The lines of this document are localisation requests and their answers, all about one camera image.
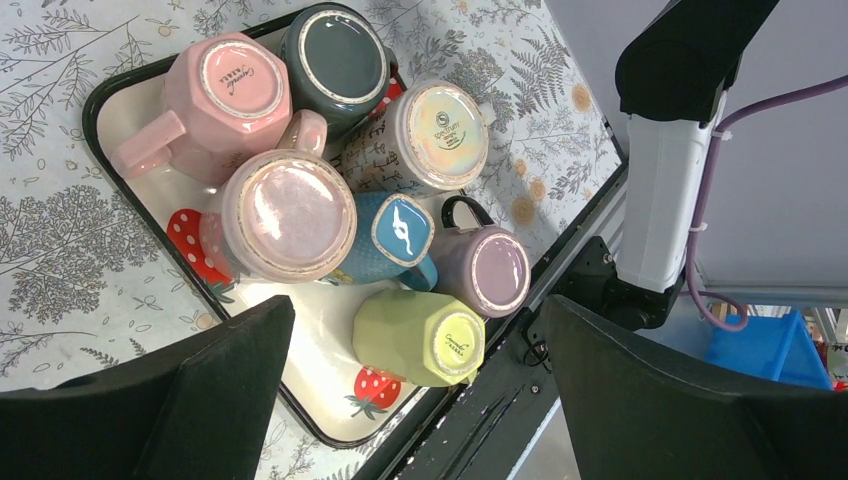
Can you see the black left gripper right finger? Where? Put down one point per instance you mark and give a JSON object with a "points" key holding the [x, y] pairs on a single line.
{"points": [[636, 409]]}

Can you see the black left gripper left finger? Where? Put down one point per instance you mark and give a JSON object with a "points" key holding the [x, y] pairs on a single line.
{"points": [[196, 409]]}

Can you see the green octagonal mug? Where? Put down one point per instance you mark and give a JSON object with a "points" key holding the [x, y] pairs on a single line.
{"points": [[423, 338]]}

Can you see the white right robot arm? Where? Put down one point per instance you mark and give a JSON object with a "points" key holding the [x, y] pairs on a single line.
{"points": [[662, 83]]}

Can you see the purple mug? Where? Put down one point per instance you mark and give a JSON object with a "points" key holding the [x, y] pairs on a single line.
{"points": [[485, 267]]}

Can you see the tall pale pink mug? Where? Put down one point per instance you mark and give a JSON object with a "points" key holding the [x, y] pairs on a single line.
{"points": [[285, 215]]}

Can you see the blue dotted mug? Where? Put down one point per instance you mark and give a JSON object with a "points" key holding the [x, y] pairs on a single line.
{"points": [[392, 240]]}

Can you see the pink octagonal mug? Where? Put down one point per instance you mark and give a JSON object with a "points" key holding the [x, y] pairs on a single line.
{"points": [[225, 99]]}

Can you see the white floral mug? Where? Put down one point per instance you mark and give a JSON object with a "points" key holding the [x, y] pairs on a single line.
{"points": [[431, 139]]}

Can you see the dark grey mug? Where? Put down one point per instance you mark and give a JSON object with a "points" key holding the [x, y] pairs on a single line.
{"points": [[337, 66]]}

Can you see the white strawberry tray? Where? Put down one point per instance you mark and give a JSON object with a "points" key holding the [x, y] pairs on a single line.
{"points": [[321, 380]]}

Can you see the blue plastic bin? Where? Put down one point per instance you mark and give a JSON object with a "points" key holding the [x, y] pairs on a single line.
{"points": [[773, 348]]}

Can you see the floral tablecloth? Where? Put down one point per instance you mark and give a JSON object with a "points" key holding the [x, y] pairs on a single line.
{"points": [[86, 286]]}

